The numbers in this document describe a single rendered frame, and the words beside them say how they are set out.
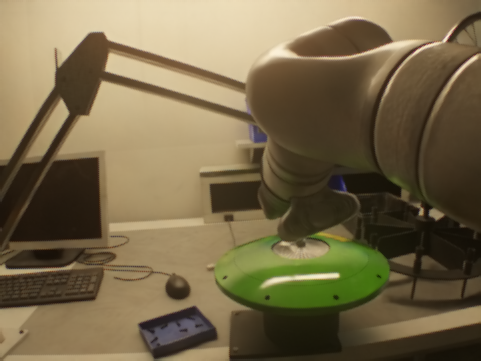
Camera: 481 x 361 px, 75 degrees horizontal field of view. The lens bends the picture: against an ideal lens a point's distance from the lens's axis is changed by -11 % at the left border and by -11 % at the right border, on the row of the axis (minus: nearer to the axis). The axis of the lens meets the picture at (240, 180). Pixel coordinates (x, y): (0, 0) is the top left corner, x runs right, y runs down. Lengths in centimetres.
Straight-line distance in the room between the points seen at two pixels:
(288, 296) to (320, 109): 38
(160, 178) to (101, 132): 32
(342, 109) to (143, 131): 137
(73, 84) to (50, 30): 104
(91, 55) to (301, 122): 51
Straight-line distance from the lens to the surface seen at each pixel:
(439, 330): 76
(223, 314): 78
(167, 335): 74
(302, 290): 53
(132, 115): 152
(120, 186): 156
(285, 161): 30
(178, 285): 86
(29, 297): 98
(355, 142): 17
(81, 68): 66
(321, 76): 18
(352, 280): 56
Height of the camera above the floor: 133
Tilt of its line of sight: 11 degrees down
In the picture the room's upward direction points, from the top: 4 degrees counter-clockwise
